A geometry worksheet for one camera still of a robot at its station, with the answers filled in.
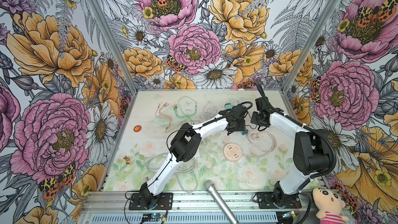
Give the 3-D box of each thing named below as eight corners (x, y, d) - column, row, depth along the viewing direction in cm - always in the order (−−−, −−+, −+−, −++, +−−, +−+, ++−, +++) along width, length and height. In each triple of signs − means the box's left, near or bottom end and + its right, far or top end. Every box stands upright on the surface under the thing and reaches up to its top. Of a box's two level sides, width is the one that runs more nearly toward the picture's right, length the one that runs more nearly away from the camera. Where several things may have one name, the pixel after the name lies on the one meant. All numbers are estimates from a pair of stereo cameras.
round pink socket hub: (224, 161, 89) (224, 159, 86) (223, 145, 95) (223, 143, 92) (241, 161, 89) (242, 159, 86) (239, 145, 95) (240, 143, 92)
